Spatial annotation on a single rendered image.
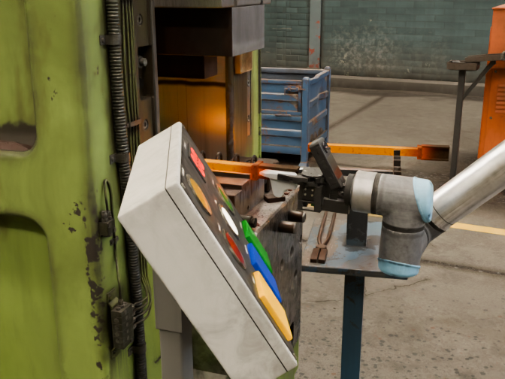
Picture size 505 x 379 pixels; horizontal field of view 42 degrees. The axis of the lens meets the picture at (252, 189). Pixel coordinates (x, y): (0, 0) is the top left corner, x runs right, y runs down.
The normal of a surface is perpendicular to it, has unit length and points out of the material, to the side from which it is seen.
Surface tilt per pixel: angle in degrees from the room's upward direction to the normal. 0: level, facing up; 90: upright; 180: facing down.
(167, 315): 89
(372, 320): 0
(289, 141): 90
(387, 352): 0
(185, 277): 90
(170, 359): 90
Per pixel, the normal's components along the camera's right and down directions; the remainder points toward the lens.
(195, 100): -0.33, 0.29
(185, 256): 0.10, 0.29
